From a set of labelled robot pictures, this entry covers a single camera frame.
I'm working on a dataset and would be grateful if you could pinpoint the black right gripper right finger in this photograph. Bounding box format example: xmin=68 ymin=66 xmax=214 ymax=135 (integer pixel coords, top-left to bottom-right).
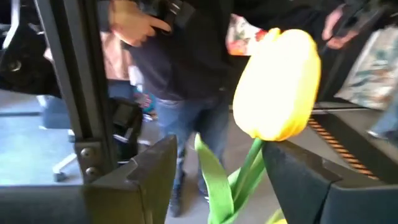
xmin=262 ymin=140 xmax=398 ymax=224

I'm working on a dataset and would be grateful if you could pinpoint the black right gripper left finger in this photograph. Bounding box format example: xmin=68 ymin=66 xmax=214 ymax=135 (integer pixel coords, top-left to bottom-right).
xmin=0 ymin=134 xmax=178 ymax=224

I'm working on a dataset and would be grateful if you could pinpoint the yellow tulip green stem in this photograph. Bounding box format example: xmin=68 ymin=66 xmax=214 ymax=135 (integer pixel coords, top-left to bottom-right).
xmin=193 ymin=27 xmax=322 ymax=224
xmin=266 ymin=208 xmax=289 ymax=224

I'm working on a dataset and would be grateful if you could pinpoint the office chair white base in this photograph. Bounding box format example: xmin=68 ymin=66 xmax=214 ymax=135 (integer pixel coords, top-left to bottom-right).
xmin=36 ymin=93 xmax=152 ymax=183

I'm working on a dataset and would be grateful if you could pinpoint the orange black striped strip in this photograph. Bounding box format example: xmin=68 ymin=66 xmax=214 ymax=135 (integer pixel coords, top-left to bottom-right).
xmin=307 ymin=117 xmax=381 ymax=181

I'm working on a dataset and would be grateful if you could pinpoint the person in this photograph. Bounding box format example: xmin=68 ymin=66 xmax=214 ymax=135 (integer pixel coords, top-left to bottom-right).
xmin=366 ymin=93 xmax=398 ymax=141
xmin=96 ymin=0 xmax=361 ymax=218

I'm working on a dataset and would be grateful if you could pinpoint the teal patterned fabric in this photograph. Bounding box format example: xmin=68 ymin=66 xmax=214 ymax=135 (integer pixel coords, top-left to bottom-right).
xmin=333 ymin=24 xmax=398 ymax=112

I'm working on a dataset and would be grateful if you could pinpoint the peach cloth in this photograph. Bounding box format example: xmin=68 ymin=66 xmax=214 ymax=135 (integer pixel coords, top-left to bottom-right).
xmin=101 ymin=30 xmax=133 ymax=82

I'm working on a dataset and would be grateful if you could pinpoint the person's hand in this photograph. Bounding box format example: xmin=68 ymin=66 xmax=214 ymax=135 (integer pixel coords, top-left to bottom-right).
xmin=108 ymin=0 xmax=172 ymax=48
xmin=321 ymin=4 xmax=360 ymax=50

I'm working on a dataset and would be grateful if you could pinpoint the white floral fabric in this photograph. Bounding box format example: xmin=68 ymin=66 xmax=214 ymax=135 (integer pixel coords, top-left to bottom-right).
xmin=224 ymin=13 xmax=269 ymax=57

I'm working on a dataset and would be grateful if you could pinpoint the black frame post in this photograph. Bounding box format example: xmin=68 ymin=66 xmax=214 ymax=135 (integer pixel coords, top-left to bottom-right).
xmin=33 ymin=0 xmax=119 ymax=185

